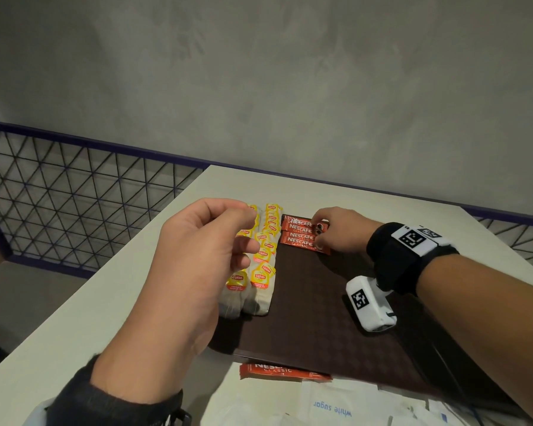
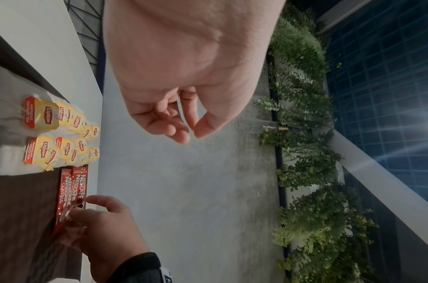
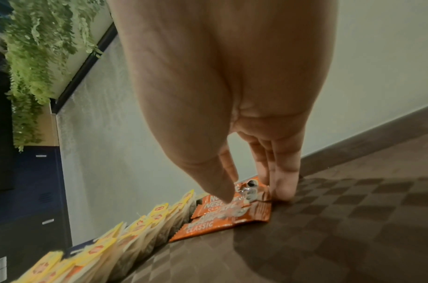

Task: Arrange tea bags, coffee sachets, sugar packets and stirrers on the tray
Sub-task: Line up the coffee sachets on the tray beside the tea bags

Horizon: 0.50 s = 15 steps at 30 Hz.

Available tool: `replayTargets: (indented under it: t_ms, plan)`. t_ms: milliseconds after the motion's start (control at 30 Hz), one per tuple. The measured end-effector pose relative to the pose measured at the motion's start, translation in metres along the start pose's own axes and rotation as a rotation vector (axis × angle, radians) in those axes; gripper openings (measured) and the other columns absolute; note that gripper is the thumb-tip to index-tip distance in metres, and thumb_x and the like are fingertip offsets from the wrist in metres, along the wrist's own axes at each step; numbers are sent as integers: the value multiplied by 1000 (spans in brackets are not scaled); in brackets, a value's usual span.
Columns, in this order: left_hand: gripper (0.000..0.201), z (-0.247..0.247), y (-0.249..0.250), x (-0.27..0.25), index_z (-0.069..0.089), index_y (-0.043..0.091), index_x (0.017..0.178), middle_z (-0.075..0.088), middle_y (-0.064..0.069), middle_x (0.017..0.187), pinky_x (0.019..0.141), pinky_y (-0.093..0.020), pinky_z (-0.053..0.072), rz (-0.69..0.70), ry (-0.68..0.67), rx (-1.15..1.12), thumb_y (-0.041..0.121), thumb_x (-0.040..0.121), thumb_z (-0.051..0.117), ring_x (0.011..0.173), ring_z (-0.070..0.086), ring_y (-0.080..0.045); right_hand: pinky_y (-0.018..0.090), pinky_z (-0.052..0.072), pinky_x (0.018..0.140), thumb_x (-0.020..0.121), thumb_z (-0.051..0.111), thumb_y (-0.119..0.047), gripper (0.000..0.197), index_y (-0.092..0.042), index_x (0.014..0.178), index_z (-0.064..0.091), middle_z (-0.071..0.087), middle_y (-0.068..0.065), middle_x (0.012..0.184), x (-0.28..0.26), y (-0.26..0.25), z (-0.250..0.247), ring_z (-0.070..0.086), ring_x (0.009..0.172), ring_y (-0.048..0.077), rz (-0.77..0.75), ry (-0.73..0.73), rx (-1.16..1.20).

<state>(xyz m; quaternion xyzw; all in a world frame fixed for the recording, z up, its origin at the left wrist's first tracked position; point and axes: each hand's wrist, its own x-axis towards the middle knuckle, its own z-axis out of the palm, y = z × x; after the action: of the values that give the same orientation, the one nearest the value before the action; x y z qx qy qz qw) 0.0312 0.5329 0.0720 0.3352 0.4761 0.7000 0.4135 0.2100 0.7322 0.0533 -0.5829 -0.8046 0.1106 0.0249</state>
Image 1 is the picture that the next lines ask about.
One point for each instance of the person's right hand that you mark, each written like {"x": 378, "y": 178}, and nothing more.
{"x": 346, "y": 230}

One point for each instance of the person's left hand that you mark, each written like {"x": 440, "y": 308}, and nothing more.
{"x": 182, "y": 283}

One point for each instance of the brown plastic tray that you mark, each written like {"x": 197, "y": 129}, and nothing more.
{"x": 320, "y": 315}

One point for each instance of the white sugar sachets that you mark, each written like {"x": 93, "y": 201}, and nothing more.
{"x": 328, "y": 403}

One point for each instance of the person's right forearm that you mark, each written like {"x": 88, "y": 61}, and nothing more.
{"x": 493, "y": 315}

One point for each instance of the black right wrist band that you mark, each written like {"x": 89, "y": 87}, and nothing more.
{"x": 399, "y": 261}

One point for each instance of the black wrist band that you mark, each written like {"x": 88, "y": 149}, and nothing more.
{"x": 399, "y": 261}
{"x": 93, "y": 408}

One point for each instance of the black left wrist band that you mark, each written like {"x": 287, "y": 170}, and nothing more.
{"x": 93, "y": 408}

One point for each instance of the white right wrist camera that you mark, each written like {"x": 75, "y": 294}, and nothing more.
{"x": 373, "y": 306}

